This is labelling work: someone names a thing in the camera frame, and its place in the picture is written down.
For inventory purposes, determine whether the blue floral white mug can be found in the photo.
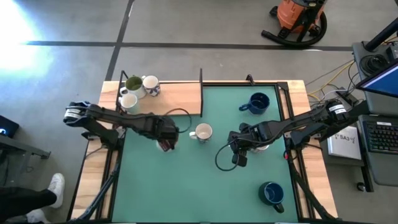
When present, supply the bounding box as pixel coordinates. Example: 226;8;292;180
188;122;214;144
141;74;162;98

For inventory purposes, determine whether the yellow floor cable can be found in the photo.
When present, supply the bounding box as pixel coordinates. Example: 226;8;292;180
306;60;355;94

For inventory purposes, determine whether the white mug green inside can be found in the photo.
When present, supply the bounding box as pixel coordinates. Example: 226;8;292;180
119;75;148;100

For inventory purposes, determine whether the green table mat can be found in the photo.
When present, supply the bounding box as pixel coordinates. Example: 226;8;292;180
111;84;300;223

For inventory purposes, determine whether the black monitor pole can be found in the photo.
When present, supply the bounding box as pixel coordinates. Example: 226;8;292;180
364;18;398;52

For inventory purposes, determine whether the coiled black cable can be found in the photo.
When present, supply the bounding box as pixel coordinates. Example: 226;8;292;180
359;54;389;75

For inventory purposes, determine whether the white labelled box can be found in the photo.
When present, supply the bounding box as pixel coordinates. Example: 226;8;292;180
326;125;363;161

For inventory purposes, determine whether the black vacuum hose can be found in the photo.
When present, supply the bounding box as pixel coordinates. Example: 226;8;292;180
261;11;328;49

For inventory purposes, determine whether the black tablet device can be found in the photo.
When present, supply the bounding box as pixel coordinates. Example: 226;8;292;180
0;114;20;139

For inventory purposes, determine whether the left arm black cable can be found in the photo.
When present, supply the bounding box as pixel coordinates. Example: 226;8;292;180
164;107;193;134

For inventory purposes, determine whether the dark navy mug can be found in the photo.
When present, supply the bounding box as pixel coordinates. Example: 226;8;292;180
257;181;285;214

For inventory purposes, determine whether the green patterned mug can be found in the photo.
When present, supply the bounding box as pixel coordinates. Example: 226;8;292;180
118;92;141;116

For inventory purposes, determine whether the orange shop vacuum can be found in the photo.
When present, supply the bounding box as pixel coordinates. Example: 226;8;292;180
275;0;326;34

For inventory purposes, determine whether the grey metal stand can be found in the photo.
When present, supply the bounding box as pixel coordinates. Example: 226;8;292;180
0;133;52;190

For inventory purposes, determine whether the black table frame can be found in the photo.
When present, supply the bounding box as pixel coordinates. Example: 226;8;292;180
67;68;340;223

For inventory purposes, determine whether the blue mug beige base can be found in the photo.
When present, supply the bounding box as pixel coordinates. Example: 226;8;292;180
238;91;271;116

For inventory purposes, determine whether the grey equipment cart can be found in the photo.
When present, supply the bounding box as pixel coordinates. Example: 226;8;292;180
351;40;398;187

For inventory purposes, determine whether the wooden shelf black frame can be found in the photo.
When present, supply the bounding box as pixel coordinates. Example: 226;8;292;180
116;68;205;118

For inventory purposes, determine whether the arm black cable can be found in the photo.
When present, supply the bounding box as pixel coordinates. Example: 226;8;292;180
164;107;193;134
214;139;240;172

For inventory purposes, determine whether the blue-screen monitor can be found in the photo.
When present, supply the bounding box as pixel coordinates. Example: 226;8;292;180
356;58;398;99

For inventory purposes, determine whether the person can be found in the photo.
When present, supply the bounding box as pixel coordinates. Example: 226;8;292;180
0;172;66;224

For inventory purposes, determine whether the black power strip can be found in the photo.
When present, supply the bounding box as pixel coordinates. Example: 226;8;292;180
335;88;358;106

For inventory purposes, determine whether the black keyboard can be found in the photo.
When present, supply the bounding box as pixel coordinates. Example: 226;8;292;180
362;119;398;156

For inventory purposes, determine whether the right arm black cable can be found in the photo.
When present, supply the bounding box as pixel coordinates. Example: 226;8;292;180
214;139;240;172

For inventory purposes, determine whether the red white patterned mug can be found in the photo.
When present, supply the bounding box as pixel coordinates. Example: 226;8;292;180
248;143;271;154

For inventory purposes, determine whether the white shoe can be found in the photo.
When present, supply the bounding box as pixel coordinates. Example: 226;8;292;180
46;172;66;209
26;209;51;224

